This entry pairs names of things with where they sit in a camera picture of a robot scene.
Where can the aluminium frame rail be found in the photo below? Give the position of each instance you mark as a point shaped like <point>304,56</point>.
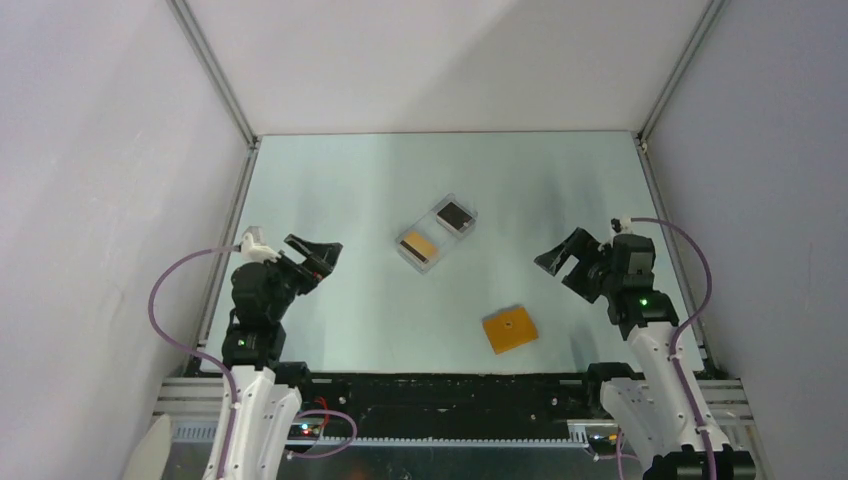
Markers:
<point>705,25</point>
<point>226,96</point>

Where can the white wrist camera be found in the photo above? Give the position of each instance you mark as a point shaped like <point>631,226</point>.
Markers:
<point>254,248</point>
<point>623,225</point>

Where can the clear plastic card tray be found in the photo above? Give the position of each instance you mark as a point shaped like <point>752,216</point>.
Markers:
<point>444,238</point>

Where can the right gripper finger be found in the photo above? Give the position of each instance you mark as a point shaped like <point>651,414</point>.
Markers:
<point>553,260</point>
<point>582,241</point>

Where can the left controller circuit board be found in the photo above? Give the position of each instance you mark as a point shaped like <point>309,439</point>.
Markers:
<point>302,433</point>

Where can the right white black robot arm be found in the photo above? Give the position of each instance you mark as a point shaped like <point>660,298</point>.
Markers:
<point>662,411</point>

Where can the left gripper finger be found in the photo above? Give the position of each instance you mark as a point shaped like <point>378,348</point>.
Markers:
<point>298,244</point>
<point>323,257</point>

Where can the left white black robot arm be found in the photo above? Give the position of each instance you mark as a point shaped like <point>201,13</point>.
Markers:
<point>262,395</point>

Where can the right aluminium frame rail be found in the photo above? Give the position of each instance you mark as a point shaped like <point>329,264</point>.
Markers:
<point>705,25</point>

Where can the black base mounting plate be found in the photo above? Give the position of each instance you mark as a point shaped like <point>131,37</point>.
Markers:
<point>457,406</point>

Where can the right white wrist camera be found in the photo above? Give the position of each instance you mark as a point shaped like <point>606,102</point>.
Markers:
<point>623,225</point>

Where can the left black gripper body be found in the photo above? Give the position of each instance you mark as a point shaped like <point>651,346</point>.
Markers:
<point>295,277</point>

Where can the black credit card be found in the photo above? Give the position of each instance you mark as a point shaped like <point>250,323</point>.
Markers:
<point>454,217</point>

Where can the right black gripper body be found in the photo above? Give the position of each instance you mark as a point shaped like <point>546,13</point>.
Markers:
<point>610,279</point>

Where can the left aluminium frame rail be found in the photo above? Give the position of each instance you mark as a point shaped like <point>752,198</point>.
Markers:
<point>226,96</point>

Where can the orange leather card holder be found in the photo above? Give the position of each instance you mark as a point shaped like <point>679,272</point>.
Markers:
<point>509,329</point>

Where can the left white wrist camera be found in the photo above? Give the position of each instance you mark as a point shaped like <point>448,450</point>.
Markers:
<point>254,248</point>

